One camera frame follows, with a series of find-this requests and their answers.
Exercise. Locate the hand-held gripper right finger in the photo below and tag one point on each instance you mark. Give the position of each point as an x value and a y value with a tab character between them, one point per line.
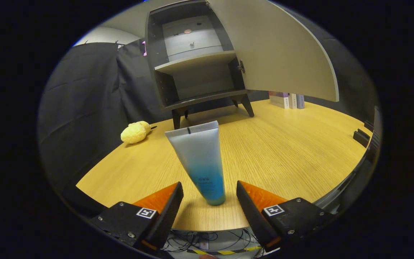
255	216

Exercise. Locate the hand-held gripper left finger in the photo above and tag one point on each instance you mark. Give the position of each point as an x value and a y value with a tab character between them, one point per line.
164	216

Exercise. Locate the blue and white tube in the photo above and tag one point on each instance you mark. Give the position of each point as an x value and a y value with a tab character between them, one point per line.
201	158

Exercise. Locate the yellow black striped tape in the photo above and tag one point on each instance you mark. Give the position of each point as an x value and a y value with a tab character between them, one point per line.
225	252

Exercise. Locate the yellow plush toy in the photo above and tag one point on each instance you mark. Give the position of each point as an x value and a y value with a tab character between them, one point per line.
134	133

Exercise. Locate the dark table edge bar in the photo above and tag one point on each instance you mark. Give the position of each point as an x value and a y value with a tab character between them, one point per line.
365	169

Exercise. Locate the white spine book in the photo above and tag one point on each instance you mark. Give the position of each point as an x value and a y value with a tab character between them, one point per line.
293	101

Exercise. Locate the black backdrop cloth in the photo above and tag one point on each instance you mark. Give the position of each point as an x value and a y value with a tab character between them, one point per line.
84	108

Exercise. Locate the dark grey cabinet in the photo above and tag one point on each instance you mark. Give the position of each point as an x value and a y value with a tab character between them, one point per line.
196	62

